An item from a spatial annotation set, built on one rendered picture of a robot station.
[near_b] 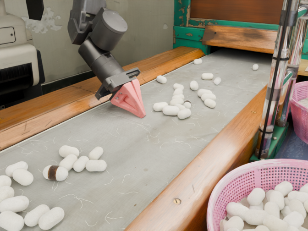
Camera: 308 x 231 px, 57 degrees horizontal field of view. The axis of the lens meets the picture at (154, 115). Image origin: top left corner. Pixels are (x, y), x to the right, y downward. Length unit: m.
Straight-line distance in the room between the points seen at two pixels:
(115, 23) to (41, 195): 0.35
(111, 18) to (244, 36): 0.56
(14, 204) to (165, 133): 0.29
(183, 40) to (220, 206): 0.89
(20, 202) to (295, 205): 0.36
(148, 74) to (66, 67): 2.18
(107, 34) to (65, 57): 2.38
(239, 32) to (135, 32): 1.68
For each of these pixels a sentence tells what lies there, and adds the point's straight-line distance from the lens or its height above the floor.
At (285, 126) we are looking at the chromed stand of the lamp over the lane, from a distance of 0.70.
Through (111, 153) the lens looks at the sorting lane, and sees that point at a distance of 0.50.
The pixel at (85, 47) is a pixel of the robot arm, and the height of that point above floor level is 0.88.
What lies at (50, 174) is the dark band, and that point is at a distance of 0.45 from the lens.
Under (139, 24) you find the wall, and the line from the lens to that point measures 2.60.
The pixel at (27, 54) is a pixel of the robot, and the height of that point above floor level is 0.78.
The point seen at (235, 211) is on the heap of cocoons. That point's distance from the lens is 0.40.
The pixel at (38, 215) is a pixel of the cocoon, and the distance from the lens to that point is 0.39.
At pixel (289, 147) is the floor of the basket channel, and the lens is 0.70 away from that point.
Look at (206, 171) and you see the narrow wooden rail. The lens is 0.42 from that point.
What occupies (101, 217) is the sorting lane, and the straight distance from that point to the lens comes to 0.39.
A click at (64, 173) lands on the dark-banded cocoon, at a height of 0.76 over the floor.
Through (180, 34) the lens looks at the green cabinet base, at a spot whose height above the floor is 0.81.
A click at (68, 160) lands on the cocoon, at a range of 0.46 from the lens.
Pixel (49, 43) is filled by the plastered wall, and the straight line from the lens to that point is 2.85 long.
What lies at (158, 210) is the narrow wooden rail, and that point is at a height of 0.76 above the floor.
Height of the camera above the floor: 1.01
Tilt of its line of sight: 26 degrees down
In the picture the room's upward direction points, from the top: straight up
